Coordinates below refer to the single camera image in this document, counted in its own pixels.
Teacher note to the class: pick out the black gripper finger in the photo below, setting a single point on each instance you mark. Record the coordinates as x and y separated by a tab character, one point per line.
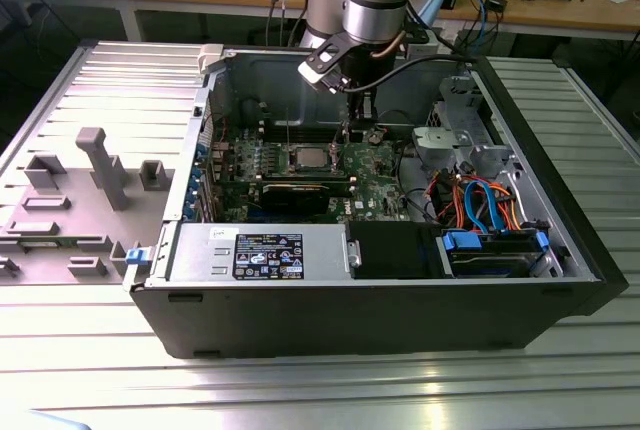
356	125

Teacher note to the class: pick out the silver CPU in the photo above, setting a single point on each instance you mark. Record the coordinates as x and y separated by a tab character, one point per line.
310	156

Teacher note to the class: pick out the thin metal locking lever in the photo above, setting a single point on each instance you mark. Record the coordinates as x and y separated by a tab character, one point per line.
289	125

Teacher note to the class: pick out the CPU socket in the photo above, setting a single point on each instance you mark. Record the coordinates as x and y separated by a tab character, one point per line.
291	162

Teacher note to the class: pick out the green motherboard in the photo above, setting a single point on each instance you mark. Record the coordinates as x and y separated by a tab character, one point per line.
372	185

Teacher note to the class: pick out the graphics card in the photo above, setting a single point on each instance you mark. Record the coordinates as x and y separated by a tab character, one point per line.
295	197

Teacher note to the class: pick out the silver metal drive cage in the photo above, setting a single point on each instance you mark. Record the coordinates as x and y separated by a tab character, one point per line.
462	100

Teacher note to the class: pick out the small black box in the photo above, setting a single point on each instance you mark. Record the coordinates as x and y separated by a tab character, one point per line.
497	4

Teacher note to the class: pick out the grey case latch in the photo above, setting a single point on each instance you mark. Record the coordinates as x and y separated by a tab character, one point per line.
210	57

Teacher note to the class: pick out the hard disk in blue carrier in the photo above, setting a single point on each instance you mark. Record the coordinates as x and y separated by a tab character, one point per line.
480	261

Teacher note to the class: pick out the black open PC case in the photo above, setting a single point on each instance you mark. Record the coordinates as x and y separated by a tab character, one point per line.
350	320

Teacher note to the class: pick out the silver power supply unit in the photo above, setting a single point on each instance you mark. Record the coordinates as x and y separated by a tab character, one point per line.
200	255

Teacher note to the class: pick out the blue case latch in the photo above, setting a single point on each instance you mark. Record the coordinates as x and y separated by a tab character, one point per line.
137	256

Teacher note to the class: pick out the grey parts rack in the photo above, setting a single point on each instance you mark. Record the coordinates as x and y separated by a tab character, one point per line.
85	200

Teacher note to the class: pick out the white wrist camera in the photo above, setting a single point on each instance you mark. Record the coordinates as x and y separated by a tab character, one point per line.
320	75

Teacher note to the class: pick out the silver metal bracket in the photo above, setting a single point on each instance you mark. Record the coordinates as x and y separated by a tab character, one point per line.
435	142

